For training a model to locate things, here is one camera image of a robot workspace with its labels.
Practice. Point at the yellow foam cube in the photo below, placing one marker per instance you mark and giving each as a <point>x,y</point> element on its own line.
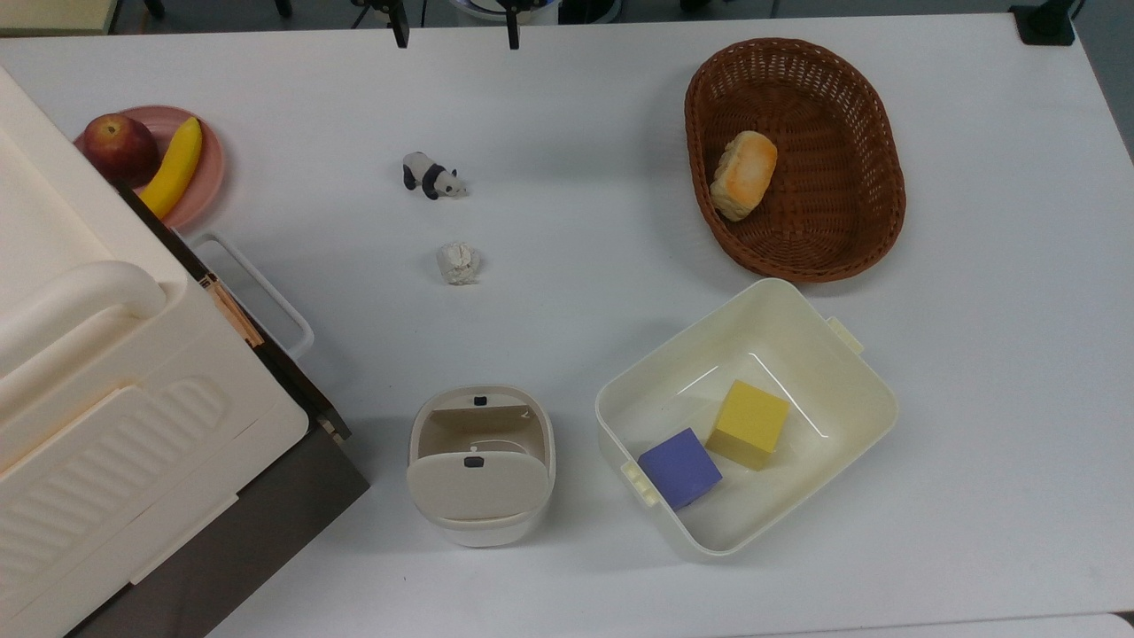
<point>749,424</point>

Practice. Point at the red apple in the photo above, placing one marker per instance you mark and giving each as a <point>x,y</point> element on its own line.
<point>120,149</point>

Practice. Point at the cream desktop trash bin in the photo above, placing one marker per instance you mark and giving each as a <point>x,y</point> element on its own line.
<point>481,483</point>

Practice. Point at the purple foam cube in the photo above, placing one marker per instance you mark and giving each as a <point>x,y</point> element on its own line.
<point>679,467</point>

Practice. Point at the yellow banana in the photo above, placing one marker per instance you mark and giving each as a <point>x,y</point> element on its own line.
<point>174,168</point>

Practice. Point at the black tripod legs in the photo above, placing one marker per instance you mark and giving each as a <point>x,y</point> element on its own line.
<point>365,12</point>

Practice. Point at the pink plate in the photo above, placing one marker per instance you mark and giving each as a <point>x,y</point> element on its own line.
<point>208,164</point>

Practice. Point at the cream plastic tub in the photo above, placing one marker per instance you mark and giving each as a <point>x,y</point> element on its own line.
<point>842,399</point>

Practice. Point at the white paper ball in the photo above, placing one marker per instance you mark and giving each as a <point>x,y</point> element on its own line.
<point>458,263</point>

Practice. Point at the black white panda figurine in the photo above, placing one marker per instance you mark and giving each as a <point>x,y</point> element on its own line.
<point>432,175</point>

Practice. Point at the brown wicker basket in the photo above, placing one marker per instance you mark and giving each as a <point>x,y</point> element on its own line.
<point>833,226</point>

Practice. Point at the black table clamp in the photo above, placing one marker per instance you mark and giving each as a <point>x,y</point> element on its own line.
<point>1045,25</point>

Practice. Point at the white round floor base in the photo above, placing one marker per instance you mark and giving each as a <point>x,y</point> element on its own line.
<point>478,11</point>

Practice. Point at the toasted bread piece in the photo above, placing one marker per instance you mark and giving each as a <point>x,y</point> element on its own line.
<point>744,175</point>

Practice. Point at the yellowish side desk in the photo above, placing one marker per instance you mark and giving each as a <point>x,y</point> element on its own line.
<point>53,13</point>

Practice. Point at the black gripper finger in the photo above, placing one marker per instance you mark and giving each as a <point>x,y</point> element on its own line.
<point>399,25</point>
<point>513,27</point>

